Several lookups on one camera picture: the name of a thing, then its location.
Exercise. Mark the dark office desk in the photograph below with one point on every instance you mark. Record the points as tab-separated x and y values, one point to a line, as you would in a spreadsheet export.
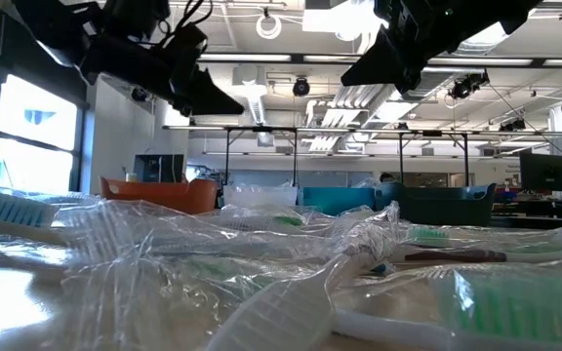
530	207

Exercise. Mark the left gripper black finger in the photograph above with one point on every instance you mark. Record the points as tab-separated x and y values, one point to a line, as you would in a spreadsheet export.
208	90
208	109

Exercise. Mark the person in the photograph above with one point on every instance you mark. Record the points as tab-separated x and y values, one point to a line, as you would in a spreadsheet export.
387	177

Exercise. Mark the yellow-green cup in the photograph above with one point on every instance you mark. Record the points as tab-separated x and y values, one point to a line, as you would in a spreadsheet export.
131	178

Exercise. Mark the dark cabinet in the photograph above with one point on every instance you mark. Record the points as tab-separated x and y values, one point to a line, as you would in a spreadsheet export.
159	168

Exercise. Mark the silver ventilation duct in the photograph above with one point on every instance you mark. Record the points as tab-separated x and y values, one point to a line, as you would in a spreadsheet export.
437	80

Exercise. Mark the black computer monitor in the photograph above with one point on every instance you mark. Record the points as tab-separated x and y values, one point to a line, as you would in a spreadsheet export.
547	171

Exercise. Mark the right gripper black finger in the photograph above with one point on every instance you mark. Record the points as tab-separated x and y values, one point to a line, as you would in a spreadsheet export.
393	82
378	58

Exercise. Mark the large window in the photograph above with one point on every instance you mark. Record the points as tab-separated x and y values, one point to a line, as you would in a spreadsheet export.
32	161

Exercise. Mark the black rig frame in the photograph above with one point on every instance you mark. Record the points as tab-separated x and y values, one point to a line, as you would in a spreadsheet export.
295	161
401	161

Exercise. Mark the overhead light bar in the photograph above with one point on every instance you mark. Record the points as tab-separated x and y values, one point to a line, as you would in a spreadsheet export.
242	57

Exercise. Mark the orange plastic bin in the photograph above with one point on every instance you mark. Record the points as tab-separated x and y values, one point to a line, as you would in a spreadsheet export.
164	197

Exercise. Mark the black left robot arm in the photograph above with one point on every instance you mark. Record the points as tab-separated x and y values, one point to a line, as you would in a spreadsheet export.
66	24

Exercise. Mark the teal plastic bin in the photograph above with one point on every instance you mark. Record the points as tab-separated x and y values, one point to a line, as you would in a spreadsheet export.
337	201

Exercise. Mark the black hanging camera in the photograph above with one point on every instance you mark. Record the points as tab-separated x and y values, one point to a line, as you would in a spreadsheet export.
301	87
140	94
512	126
461	90

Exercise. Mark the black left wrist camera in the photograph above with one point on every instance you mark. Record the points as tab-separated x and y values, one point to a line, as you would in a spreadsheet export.
186	46

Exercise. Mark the dark slate plastic bin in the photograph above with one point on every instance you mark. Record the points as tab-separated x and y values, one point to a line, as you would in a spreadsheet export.
437	205

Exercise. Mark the white ceiling light panel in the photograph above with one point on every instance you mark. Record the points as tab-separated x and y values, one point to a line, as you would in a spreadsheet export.
339	20

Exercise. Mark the purple wrapped toothbrush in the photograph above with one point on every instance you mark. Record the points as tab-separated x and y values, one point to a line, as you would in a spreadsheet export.
456	255
281	312

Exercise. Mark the clear plastic bin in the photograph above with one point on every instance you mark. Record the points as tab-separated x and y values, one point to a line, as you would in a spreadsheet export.
259	199

